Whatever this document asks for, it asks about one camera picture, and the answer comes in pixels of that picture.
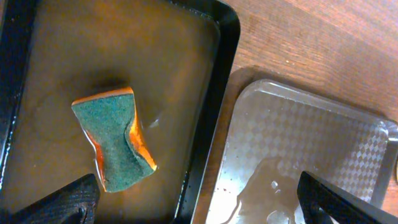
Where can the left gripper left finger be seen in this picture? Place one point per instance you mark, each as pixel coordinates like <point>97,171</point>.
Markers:
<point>73,203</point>

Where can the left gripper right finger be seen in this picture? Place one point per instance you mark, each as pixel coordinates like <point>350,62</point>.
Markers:
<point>323,202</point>

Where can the large brown serving tray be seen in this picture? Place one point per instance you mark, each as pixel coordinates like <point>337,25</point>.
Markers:
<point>270,133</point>

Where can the orange green sponge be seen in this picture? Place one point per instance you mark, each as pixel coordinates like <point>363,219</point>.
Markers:
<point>110,122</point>

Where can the small black water tray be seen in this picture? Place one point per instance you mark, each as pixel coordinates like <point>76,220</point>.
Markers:
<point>175,55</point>

